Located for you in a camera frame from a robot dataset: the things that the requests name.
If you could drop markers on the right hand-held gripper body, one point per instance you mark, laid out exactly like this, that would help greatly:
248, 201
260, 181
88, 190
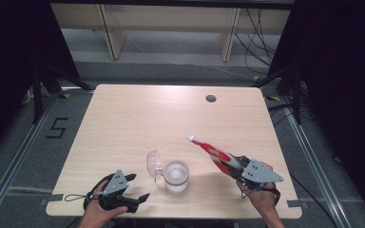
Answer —
259, 172

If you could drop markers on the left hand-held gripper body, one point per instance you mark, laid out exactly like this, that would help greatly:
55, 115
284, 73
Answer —
118, 183

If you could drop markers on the red and white spout pouch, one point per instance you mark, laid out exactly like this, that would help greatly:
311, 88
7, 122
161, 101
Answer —
217, 153

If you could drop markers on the clear glass jar hinged lid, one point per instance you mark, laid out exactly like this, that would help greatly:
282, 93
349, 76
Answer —
176, 182

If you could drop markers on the person's right hand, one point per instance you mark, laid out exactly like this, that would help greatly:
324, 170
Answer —
264, 201

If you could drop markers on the person's left hand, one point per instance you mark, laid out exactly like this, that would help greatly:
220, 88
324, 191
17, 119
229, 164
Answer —
92, 217

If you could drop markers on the white granules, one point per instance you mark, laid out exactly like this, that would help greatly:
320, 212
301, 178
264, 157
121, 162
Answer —
176, 173

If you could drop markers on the grey tape piece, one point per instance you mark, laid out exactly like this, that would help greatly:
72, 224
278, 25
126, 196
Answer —
296, 203
52, 199

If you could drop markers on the grey round table grommet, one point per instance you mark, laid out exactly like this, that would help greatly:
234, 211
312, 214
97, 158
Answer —
211, 98

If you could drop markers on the yellow black hazard tape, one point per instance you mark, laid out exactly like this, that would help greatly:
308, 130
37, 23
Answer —
256, 78
272, 98
64, 95

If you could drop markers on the black metal stand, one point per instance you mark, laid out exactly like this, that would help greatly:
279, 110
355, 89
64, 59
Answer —
296, 98
37, 98

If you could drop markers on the black curtain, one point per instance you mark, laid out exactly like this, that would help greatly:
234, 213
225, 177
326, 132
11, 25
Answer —
345, 79
9, 63

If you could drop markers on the light wooden shelf unit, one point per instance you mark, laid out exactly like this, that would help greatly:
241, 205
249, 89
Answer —
171, 19

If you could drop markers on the aluminium floor rail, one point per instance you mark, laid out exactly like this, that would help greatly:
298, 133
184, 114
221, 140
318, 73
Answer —
15, 161
313, 164

